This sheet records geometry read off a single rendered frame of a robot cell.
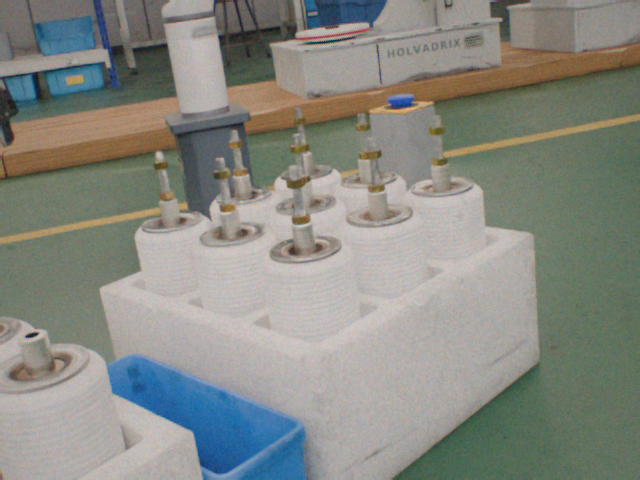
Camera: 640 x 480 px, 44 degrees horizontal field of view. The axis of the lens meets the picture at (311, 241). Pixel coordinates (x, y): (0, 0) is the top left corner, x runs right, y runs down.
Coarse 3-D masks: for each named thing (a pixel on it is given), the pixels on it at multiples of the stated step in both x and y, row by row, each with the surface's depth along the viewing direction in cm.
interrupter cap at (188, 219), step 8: (160, 216) 100; (184, 216) 99; (192, 216) 98; (200, 216) 97; (144, 224) 97; (152, 224) 97; (160, 224) 98; (184, 224) 95; (192, 224) 95; (152, 232) 94; (160, 232) 94; (168, 232) 94
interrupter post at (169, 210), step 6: (174, 198) 97; (162, 204) 96; (168, 204) 96; (174, 204) 96; (162, 210) 96; (168, 210) 96; (174, 210) 96; (162, 216) 96; (168, 216) 96; (174, 216) 96; (168, 222) 96; (174, 222) 96; (180, 222) 97
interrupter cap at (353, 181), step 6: (354, 174) 107; (384, 174) 105; (390, 174) 105; (396, 174) 104; (342, 180) 105; (348, 180) 105; (354, 180) 105; (360, 180) 105; (384, 180) 102; (390, 180) 102; (342, 186) 103; (348, 186) 102; (354, 186) 101; (360, 186) 101; (366, 186) 101
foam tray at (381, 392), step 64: (512, 256) 95; (128, 320) 97; (192, 320) 86; (256, 320) 84; (384, 320) 80; (448, 320) 87; (512, 320) 97; (256, 384) 81; (320, 384) 74; (384, 384) 81; (448, 384) 89; (320, 448) 77; (384, 448) 82
